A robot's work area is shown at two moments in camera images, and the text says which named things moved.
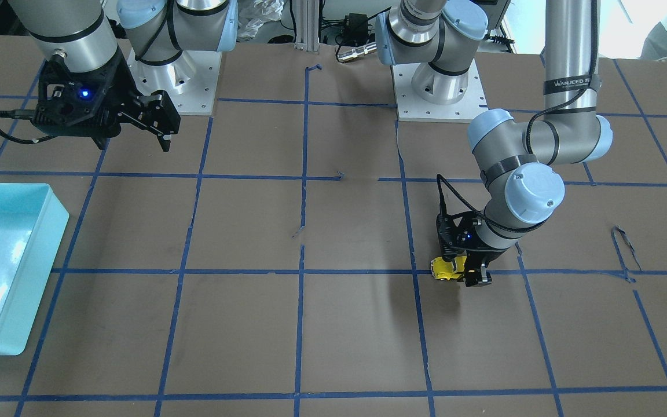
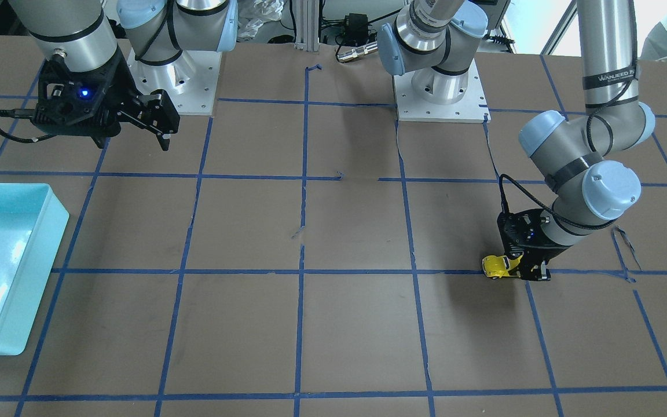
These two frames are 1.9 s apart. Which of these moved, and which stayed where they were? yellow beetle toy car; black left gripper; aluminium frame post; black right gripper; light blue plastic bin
Moved: yellow beetle toy car; black left gripper
Stayed: aluminium frame post; light blue plastic bin; black right gripper
